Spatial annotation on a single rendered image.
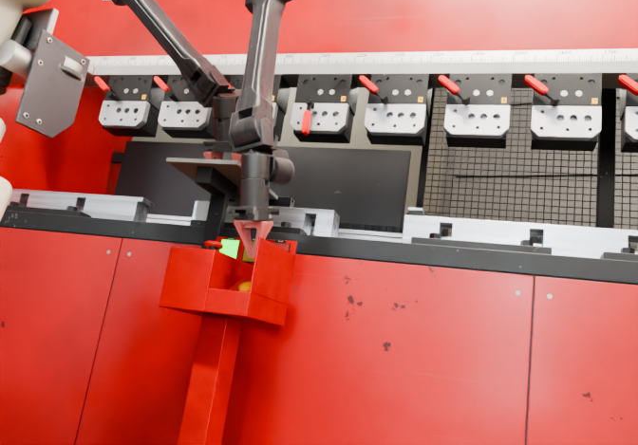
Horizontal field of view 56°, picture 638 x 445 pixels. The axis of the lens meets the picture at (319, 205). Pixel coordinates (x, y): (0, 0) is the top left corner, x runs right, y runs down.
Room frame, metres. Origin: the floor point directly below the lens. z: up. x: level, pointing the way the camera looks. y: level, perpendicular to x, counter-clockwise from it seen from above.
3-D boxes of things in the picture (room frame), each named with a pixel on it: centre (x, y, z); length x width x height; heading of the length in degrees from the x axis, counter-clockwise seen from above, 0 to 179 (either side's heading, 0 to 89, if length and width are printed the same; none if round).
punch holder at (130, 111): (1.69, 0.59, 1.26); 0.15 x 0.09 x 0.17; 72
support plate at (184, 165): (1.42, 0.23, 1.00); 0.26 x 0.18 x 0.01; 162
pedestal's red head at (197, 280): (1.23, 0.16, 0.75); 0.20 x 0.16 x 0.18; 65
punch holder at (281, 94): (1.56, 0.21, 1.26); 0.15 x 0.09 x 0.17; 72
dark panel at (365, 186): (2.12, 0.25, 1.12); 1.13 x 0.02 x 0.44; 72
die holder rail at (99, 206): (1.73, 0.71, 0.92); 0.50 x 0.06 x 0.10; 72
